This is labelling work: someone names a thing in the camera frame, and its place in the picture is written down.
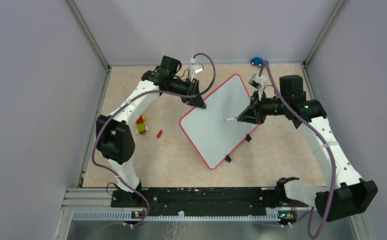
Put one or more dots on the red framed whiteboard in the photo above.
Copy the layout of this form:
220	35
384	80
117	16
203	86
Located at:
213	138

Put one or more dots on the blue toy car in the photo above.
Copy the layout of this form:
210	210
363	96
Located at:
258	61

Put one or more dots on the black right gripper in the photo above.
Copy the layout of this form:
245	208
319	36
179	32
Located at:
254	113

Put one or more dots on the colourful toy block figure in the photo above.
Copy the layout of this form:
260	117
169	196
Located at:
141	127

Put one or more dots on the white slotted cable duct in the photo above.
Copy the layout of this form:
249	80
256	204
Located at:
129	216

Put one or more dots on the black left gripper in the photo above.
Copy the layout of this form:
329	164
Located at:
193	89

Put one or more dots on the red marker cap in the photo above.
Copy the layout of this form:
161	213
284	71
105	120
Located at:
159	134

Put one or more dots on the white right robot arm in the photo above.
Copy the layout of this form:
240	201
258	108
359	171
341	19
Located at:
350	193

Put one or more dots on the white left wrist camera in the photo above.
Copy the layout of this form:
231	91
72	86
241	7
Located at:
194	68

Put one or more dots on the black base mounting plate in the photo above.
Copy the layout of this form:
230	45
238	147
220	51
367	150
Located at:
202	201

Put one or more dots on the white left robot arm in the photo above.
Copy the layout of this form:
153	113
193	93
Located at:
113	131

